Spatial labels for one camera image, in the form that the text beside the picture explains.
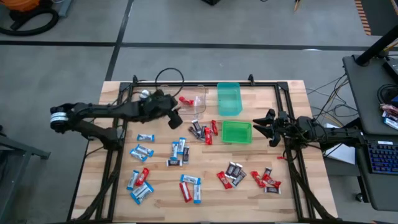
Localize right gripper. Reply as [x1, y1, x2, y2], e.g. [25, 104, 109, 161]
[252, 109, 295, 140]

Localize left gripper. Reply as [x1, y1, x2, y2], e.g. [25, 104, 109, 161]
[143, 90, 180, 122]

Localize spare red candy wrapper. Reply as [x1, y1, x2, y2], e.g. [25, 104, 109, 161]
[379, 103, 398, 116]

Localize spare blue candy wrapper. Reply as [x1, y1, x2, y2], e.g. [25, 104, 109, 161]
[382, 111, 398, 131]

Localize green plastic basket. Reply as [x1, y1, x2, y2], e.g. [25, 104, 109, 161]
[221, 120, 253, 145]

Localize clear plastic bin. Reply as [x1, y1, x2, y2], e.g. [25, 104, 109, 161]
[157, 83, 208, 116]

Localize teal plastic bin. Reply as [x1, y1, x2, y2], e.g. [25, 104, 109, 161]
[216, 82, 243, 117]

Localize white paper sheet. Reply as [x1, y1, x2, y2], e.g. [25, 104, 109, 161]
[322, 123, 356, 165]

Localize grey desk top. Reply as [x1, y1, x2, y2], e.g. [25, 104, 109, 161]
[342, 54, 398, 136]

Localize backlit black keyboard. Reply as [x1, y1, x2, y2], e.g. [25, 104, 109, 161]
[366, 139, 398, 175]

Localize grey keyboard desk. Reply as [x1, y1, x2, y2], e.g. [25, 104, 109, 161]
[353, 133, 398, 212]

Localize black pole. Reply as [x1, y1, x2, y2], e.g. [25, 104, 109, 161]
[355, 24, 398, 67]

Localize grey power strip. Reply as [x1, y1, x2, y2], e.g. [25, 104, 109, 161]
[57, 0, 74, 18]

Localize black device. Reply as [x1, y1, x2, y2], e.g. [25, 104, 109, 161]
[381, 57, 398, 84]

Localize grey metal cart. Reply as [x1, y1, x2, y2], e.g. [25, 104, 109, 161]
[0, 124, 51, 224]

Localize dark mat striped edge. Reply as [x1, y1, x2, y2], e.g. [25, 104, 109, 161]
[354, 0, 398, 37]

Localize orange vacuum cleaner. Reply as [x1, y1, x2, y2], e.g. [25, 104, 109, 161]
[6, 0, 53, 30]

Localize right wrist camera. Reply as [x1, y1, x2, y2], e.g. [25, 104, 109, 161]
[269, 133, 282, 147]

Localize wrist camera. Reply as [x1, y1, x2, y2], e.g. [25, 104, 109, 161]
[269, 133, 282, 147]
[167, 110, 183, 130]

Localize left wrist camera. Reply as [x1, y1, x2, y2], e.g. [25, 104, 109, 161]
[167, 110, 183, 130]

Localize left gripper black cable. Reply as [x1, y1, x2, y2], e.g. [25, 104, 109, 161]
[154, 67, 185, 99]

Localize black aluminium frame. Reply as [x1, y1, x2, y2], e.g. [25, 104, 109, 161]
[67, 74, 340, 224]

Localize black floor cables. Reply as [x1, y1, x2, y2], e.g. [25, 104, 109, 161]
[306, 73, 358, 125]

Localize black coiled cable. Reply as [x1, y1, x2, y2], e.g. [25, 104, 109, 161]
[377, 83, 398, 105]

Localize black vacuum hose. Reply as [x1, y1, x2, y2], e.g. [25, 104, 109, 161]
[0, 7, 60, 37]

